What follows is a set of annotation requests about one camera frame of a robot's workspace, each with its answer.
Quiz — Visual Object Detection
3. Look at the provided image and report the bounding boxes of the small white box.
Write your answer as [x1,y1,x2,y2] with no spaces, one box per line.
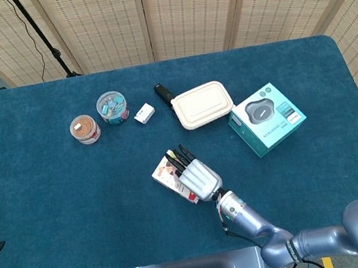
[131,101,158,126]

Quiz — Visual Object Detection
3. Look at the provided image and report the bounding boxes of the blue table mat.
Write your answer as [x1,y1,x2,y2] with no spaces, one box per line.
[0,26,358,268]

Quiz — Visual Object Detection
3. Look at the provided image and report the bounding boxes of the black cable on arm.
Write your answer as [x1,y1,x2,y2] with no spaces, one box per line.
[221,206,332,268]

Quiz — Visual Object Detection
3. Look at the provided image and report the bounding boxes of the clear jar colourful binder clips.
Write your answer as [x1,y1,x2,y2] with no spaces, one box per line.
[94,88,132,129]

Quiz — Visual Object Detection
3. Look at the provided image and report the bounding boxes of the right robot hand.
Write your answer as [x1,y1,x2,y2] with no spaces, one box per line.
[163,137,227,208]

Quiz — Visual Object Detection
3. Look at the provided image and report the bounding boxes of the thin black hanging cable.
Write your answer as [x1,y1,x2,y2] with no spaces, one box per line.
[4,0,49,87]

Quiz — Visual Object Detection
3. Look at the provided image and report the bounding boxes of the pink snack box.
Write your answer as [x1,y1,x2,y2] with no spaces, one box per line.
[147,145,202,213]

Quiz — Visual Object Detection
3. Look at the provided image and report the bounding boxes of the black tripod stand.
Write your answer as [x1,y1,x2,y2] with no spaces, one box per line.
[10,0,83,86]

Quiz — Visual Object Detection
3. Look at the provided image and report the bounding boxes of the beige lidded lunch box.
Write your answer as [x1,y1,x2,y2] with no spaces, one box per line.
[168,77,237,133]

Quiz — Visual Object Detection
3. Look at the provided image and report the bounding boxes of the clear jar brown rubber bands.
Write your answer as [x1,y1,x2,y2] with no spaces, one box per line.
[66,111,104,148]

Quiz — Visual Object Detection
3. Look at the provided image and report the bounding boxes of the teal speaker product box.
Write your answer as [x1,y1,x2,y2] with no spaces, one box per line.
[221,77,313,163]

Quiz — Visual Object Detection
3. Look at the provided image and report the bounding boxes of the black marker pen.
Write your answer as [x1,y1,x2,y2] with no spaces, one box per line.
[152,81,175,113]

